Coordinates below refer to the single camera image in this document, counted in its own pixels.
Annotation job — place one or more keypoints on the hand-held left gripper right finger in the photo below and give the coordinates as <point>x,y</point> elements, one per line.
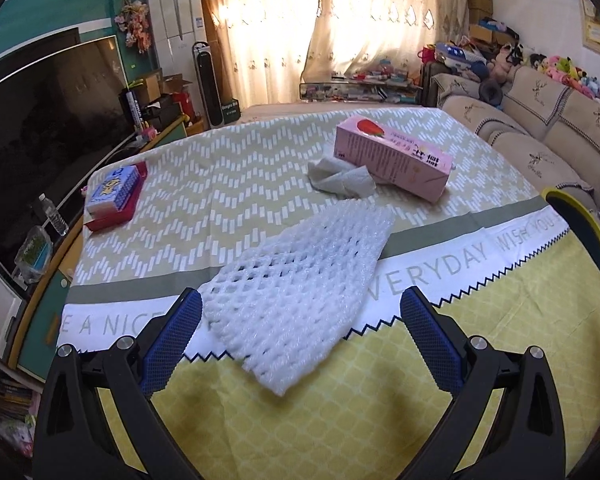
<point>432,345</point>

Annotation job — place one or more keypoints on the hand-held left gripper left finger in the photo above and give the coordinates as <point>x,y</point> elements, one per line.
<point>172,345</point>

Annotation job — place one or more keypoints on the white foam net sleeve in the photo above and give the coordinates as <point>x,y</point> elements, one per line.
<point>290,290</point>

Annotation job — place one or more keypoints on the yellow-rimmed dark trash bin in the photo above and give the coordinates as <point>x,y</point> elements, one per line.
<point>585,230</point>

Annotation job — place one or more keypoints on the clear plastic container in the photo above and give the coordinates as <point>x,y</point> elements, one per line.
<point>32,255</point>

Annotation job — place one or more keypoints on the blue box on red tray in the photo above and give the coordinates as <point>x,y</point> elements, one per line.
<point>110,190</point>

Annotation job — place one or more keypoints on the row of books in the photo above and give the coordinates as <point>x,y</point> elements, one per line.
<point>12,400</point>

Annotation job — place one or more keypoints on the clear water bottle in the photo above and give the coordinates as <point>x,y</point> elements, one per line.
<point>55,217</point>

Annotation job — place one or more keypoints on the crumpled grey tissue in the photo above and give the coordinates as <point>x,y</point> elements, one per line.
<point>340,177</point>

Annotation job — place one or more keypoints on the pink carton box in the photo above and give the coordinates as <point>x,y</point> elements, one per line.
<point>390,155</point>

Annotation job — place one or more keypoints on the beige covered sofa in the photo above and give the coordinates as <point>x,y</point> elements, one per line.
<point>520,145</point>

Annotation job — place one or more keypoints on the black and white bottle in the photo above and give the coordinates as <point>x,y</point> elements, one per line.
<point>132,110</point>

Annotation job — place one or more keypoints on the dark green box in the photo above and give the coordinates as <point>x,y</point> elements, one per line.
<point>230,112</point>

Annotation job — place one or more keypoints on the black television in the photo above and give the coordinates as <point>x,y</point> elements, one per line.
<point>40,135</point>

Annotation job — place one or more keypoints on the floral beige floor mat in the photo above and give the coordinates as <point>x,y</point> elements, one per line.
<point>280,111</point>

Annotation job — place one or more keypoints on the open cardboard box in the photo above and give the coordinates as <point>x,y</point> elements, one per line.
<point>152,87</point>

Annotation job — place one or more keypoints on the dark grey neck pillow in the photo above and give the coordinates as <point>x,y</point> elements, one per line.
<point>491,92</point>

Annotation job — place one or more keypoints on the black tower fan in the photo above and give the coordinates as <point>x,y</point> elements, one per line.
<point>207,85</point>

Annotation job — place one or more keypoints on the low glass table with clutter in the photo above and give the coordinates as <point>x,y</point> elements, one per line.
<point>360,87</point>

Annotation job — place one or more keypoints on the pile of toys and clothes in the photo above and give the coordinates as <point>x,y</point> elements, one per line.
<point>460,57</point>

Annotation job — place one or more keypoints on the row of plush toys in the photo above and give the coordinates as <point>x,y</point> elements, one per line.
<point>570,72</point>

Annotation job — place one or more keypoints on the white air conditioner unit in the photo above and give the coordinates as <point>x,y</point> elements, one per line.
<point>175,25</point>

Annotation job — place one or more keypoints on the artificial flower bunch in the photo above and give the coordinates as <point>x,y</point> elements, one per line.
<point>135,25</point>

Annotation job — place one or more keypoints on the beige sheer curtain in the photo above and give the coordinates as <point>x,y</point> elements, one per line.
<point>280,35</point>

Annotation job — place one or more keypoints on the stack of cardboard boxes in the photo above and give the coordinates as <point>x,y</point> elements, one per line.
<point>480,15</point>

